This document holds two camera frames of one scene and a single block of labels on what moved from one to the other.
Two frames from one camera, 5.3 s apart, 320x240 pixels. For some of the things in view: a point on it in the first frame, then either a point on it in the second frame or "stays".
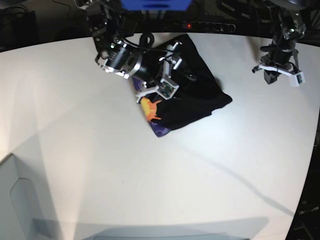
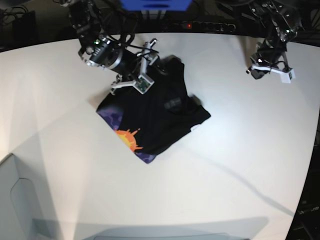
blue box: x=156 y=5 stays
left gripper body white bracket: x=167 y=87 → x=143 y=82
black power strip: x=205 y=26 stays
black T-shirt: x=200 y=94 → x=147 y=122
